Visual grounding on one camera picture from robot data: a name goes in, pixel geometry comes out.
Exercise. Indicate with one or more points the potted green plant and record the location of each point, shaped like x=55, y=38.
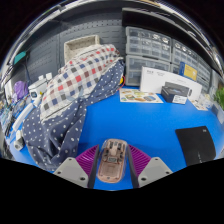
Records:
x=220, y=96

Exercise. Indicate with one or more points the red blue checkered cloth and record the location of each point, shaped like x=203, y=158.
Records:
x=76, y=80

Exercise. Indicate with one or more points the clear plastic package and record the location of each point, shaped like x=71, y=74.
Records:
x=205, y=100

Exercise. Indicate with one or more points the small black box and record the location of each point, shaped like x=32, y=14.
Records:
x=175, y=91

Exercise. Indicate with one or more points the purple object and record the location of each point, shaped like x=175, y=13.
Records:
x=21, y=90

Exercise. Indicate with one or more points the white power strip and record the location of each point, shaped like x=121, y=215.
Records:
x=23, y=117

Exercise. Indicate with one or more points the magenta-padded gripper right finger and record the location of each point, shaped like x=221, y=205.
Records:
x=154, y=168

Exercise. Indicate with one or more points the printed picture sheet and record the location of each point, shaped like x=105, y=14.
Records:
x=199, y=106
x=140, y=96

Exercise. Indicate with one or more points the dark wall shelf unit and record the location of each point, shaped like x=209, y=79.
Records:
x=160, y=20

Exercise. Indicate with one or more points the white woven basket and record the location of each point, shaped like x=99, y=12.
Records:
x=78, y=45

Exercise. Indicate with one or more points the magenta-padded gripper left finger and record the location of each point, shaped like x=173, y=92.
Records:
x=71, y=168

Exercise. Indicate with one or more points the navy polka dot cloth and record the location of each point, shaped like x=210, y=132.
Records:
x=50, y=140

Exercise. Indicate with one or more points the clear plastic drawer cabinet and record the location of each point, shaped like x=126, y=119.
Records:
x=181, y=51
x=146, y=43
x=204, y=71

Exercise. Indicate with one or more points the white keyboard box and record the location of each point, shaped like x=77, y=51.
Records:
x=153, y=78

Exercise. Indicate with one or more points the yellow and blue box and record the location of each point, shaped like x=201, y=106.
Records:
x=189, y=71

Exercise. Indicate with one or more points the teal pegboard bin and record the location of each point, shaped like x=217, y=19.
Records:
x=20, y=57

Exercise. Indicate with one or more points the small white device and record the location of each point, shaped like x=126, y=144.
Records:
x=37, y=88

